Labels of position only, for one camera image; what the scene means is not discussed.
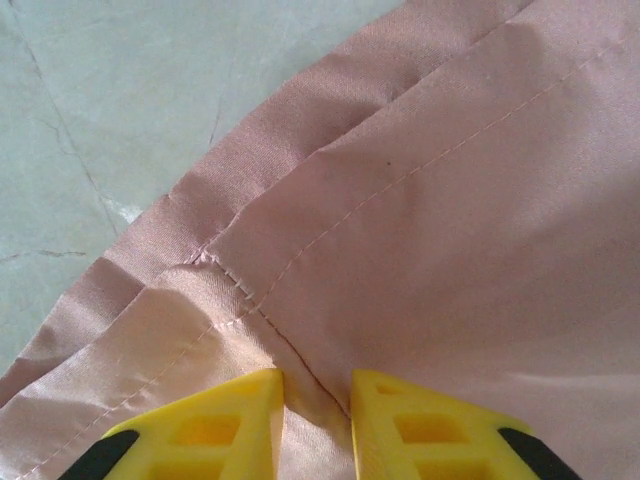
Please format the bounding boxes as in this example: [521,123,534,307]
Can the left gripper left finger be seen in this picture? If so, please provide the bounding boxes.
[62,368,286,480]

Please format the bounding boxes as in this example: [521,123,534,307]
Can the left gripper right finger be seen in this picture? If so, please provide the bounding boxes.
[349,368,581,480]

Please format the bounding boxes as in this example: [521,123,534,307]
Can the dusty pink shorts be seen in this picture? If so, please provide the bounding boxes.
[0,0,640,480]

